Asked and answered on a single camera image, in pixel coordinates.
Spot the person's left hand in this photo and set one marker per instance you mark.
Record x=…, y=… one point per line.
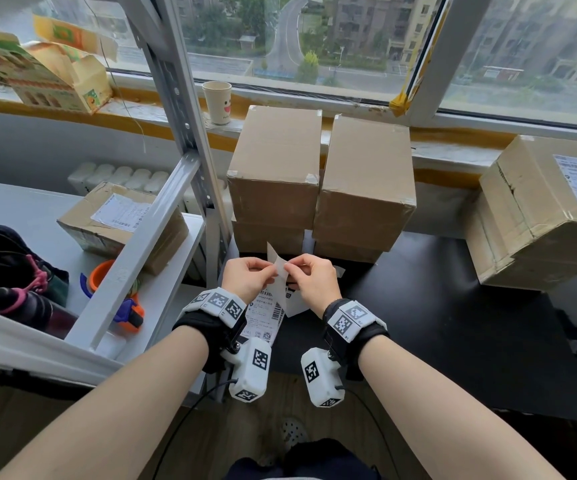
x=246, y=279

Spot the person's right hand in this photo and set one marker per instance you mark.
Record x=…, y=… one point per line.
x=321, y=282

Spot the white backing paper strip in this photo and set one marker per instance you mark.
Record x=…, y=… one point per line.
x=308, y=242
x=339, y=271

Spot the stack of shipping labels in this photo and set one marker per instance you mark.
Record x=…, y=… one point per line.
x=263, y=319

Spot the dented labelled cardboard box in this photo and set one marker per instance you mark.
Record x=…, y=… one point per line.
x=83, y=229

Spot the slim brown cardboard box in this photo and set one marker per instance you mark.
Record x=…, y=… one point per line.
x=518, y=274
x=543, y=194

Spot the person's left forearm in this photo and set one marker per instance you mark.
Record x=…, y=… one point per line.
x=113, y=419

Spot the person's right forearm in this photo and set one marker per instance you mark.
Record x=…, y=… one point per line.
x=443, y=424

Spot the person's black trousers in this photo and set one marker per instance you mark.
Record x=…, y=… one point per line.
x=318, y=459

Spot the orange blue tape dispenser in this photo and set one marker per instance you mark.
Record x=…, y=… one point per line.
x=133, y=314

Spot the grey metal shelf rack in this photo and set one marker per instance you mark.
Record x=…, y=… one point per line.
x=128, y=259

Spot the white perforated clog shoe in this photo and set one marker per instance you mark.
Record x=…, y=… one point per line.
x=294, y=432

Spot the white radiator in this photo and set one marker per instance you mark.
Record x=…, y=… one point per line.
x=113, y=177

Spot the paper cup with face print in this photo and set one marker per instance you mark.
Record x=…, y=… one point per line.
x=217, y=104

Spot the yellow printed carton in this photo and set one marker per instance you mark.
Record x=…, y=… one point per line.
x=63, y=84

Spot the white window frame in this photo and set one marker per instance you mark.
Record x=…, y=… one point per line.
x=448, y=59

